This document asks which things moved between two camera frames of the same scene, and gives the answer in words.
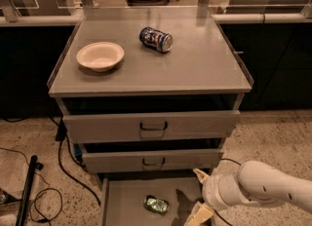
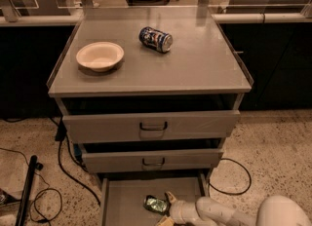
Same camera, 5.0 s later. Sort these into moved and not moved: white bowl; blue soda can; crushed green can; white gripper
Moved: white gripper
Not moved: crushed green can; white bowl; blue soda can
